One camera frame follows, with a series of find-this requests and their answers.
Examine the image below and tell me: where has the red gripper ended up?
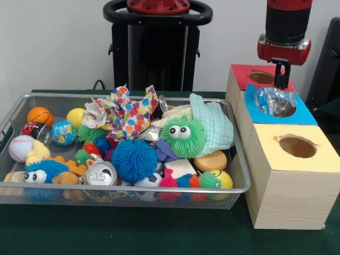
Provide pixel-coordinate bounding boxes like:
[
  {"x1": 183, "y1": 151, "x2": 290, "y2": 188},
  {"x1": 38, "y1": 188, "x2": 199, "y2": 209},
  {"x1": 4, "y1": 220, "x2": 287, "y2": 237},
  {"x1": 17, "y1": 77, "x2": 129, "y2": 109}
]
[{"x1": 257, "y1": 34, "x2": 312, "y2": 90}]

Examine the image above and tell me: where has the crushed clear plastic bottle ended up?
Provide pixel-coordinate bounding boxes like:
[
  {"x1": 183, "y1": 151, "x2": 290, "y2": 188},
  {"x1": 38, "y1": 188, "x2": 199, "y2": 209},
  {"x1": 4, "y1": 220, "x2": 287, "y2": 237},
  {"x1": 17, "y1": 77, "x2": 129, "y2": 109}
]
[{"x1": 253, "y1": 86, "x2": 298, "y2": 117}]

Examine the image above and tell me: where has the mint green cloth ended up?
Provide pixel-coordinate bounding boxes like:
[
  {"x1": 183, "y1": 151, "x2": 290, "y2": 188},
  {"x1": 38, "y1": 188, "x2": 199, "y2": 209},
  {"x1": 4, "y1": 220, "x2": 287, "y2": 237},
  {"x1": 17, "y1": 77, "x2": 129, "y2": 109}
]
[{"x1": 189, "y1": 92, "x2": 235, "y2": 157}]

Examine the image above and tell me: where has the cream knit cloth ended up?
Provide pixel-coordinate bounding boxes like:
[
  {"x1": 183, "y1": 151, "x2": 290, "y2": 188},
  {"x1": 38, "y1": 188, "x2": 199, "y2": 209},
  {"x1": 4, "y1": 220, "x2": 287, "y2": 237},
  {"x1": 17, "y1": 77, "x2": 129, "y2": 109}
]
[{"x1": 151, "y1": 105, "x2": 192, "y2": 128}]

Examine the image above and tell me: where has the green spiky rubber ball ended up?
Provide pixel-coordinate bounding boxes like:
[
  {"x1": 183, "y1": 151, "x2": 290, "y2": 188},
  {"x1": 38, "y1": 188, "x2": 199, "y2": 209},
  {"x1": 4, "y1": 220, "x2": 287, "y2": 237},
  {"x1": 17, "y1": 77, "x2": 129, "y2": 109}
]
[{"x1": 160, "y1": 115, "x2": 207, "y2": 158}]

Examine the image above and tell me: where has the colourful polka-dot cloth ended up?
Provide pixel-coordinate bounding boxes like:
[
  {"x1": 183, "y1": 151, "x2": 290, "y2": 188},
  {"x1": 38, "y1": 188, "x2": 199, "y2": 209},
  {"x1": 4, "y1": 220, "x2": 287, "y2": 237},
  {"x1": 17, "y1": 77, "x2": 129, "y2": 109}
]
[{"x1": 82, "y1": 84, "x2": 159, "y2": 144}]

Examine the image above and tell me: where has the shallow silver mesh bin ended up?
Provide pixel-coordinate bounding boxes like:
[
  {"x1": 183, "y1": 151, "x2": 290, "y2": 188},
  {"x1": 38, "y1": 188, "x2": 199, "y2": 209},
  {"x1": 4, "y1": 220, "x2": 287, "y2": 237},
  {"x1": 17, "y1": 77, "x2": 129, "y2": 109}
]
[{"x1": 0, "y1": 92, "x2": 252, "y2": 210}]

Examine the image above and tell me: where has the wooden three-hole box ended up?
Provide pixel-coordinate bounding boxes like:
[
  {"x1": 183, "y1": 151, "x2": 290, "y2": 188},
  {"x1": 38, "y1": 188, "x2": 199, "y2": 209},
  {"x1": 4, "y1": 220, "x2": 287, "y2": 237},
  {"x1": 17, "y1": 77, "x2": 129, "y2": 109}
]
[{"x1": 225, "y1": 63, "x2": 340, "y2": 230}]

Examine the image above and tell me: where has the black upright panel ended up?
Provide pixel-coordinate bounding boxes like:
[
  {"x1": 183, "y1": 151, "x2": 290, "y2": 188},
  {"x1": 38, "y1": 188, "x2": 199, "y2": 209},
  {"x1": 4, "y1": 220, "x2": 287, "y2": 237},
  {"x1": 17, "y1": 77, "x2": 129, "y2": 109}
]
[{"x1": 304, "y1": 17, "x2": 340, "y2": 107}]

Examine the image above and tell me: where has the round orange sponge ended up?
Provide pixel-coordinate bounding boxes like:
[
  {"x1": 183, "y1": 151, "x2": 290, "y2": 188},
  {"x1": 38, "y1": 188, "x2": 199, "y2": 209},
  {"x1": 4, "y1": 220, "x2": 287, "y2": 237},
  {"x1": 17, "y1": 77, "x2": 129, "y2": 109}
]
[{"x1": 193, "y1": 150, "x2": 228, "y2": 172}]

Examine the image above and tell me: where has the yellow smiley ball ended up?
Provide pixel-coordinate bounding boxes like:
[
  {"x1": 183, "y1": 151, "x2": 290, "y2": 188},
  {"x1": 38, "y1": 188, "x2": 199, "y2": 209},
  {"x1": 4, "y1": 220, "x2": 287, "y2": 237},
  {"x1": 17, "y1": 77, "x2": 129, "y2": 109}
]
[{"x1": 207, "y1": 169, "x2": 234, "y2": 200}]

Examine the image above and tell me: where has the rainbow spiky caterpillar toy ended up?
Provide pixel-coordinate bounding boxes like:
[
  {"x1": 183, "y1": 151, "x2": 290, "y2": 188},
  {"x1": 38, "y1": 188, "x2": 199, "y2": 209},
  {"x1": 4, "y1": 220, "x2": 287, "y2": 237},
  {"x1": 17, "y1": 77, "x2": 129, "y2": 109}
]
[{"x1": 158, "y1": 168, "x2": 223, "y2": 189}]

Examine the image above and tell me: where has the blue spiky rubber ball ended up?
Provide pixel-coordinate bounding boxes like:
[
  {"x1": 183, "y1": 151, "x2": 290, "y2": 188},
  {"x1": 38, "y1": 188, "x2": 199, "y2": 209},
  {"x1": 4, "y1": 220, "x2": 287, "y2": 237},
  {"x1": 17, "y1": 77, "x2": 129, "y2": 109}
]
[{"x1": 111, "y1": 138, "x2": 159, "y2": 184}]

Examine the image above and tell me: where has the green spiky ball with eyes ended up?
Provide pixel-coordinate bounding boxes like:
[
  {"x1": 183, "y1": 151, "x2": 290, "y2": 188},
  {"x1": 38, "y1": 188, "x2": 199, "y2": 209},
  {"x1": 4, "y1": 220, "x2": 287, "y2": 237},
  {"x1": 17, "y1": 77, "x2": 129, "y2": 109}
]
[{"x1": 76, "y1": 123, "x2": 108, "y2": 144}]

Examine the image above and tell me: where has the silver-top drink can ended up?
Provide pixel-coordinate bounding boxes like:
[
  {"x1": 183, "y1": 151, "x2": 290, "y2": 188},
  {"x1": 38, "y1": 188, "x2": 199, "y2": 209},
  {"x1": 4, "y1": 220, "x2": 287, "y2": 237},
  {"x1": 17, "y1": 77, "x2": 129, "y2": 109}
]
[{"x1": 82, "y1": 161, "x2": 118, "y2": 186}]

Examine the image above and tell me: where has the dark green table cloth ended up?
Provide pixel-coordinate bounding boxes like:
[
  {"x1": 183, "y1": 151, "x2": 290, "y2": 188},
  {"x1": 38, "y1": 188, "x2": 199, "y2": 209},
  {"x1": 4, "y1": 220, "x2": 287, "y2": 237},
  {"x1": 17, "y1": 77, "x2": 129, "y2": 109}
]
[{"x1": 0, "y1": 89, "x2": 340, "y2": 255}]

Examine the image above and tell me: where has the white baseball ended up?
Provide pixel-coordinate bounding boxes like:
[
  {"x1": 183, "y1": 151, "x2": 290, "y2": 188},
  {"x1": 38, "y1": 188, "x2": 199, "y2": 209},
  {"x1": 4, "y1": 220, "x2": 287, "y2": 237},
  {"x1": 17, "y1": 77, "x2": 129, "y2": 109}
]
[{"x1": 8, "y1": 134, "x2": 35, "y2": 163}]

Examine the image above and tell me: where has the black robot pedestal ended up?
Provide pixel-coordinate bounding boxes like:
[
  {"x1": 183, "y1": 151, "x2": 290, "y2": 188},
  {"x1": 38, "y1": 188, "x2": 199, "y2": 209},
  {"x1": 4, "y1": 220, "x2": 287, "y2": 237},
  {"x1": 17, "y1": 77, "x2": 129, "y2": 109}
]
[{"x1": 103, "y1": 0, "x2": 213, "y2": 92}]

